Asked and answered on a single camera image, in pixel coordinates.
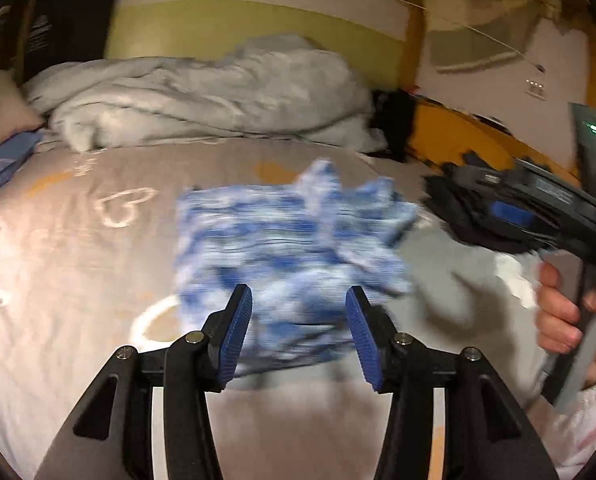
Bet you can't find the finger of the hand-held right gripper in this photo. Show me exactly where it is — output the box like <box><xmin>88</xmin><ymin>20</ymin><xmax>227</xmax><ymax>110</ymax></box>
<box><xmin>445</xmin><ymin>195</ymin><xmax>544</xmax><ymax>256</ymax></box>

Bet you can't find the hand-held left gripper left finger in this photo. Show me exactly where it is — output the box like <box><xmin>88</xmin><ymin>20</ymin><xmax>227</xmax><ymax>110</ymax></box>
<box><xmin>33</xmin><ymin>284</ymin><xmax>253</xmax><ymax>480</ymax></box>

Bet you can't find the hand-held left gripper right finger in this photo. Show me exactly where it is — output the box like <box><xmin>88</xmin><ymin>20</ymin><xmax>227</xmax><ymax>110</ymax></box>
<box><xmin>345</xmin><ymin>285</ymin><xmax>561</xmax><ymax>480</ymax></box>

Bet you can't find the blue plaid shirt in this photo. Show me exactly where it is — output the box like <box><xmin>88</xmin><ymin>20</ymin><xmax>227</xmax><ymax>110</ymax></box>
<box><xmin>175</xmin><ymin>157</ymin><xmax>421</xmax><ymax>378</ymax></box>

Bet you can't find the pile of dark clothes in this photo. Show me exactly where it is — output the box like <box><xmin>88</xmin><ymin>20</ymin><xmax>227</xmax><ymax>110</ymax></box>
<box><xmin>422</xmin><ymin>155</ymin><xmax>548</xmax><ymax>256</ymax></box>

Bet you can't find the person's right hand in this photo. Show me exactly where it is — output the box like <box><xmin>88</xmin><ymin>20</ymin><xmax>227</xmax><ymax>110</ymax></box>
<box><xmin>535</xmin><ymin>262</ymin><xmax>596</xmax><ymax>388</ymax></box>

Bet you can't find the grey printed bed sheet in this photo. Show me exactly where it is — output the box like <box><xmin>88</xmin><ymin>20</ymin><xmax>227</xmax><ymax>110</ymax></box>
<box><xmin>0</xmin><ymin>135</ymin><xmax>553</xmax><ymax>480</ymax></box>

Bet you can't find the black bag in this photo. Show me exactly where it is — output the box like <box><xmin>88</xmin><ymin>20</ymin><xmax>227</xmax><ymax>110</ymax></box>
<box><xmin>370</xmin><ymin>89</ymin><xmax>419</xmax><ymax>163</ymax></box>

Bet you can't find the pale canopy cloth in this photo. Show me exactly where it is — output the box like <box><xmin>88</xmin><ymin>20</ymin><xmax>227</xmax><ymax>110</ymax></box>
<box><xmin>423</xmin><ymin>0</ymin><xmax>553</xmax><ymax>71</ymax></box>

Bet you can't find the grey duvet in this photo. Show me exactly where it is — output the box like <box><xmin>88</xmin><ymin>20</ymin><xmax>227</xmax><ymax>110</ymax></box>
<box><xmin>23</xmin><ymin>35</ymin><xmax>383</xmax><ymax>153</ymax></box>

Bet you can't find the blue pillow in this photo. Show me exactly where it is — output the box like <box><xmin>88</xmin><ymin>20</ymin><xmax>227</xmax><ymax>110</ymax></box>
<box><xmin>0</xmin><ymin>130</ymin><xmax>46</xmax><ymax>206</ymax></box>

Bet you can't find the beige pillow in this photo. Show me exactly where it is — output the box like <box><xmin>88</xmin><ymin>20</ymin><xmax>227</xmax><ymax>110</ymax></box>
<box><xmin>0</xmin><ymin>70</ymin><xmax>44</xmax><ymax>158</ymax></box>

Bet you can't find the black printed cloth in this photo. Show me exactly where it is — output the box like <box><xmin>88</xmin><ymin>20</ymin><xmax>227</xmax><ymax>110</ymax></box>
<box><xmin>23</xmin><ymin>0</ymin><xmax>124</xmax><ymax>83</ymax></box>

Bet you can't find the orange bed rail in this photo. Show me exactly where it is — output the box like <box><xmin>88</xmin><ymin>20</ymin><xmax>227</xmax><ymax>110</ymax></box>
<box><xmin>410</xmin><ymin>97</ymin><xmax>578</xmax><ymax>186</ymax></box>

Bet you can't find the wooden bed frame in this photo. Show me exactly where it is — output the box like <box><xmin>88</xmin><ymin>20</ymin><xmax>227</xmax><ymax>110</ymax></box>
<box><xmin>8</xmin><ymin>0</ymin><xmax>596</xmax><ymax>181</ymax></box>

